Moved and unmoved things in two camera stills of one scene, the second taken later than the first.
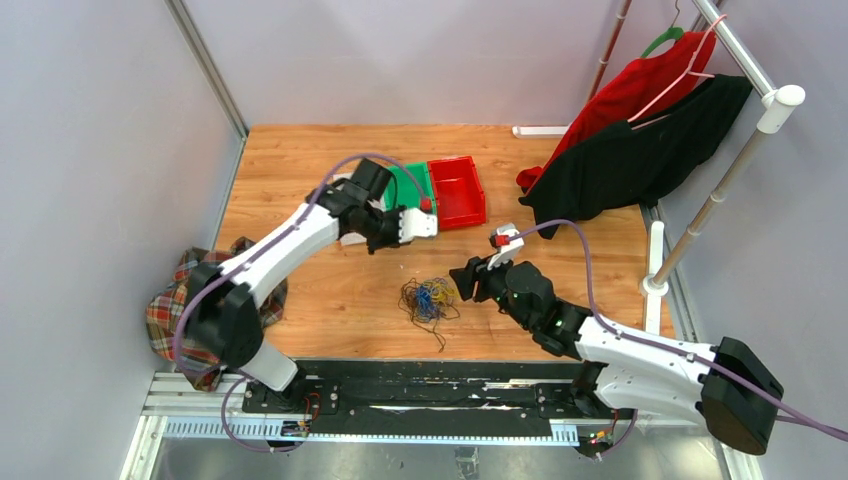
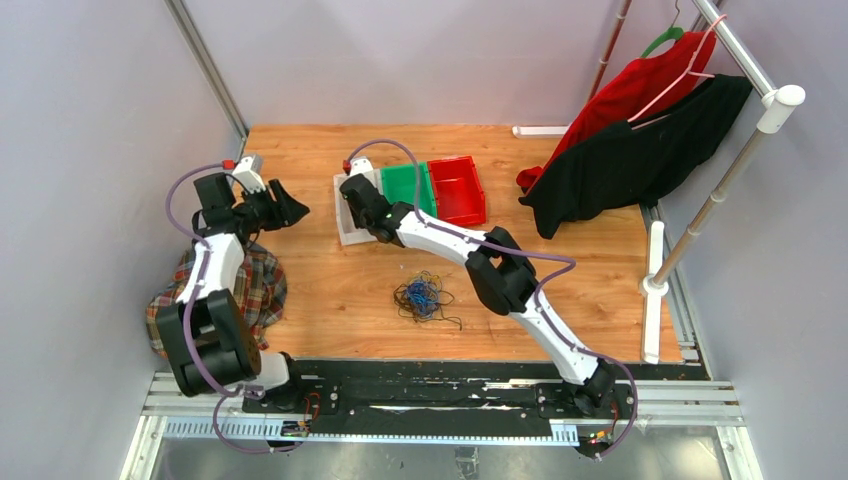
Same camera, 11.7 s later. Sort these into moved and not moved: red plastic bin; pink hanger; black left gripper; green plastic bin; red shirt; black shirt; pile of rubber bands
Moved: black left gripper; pile of rubber bands
Not moved: green plastic bin; pink hanger; black shirt; red plastic bin; red shirt
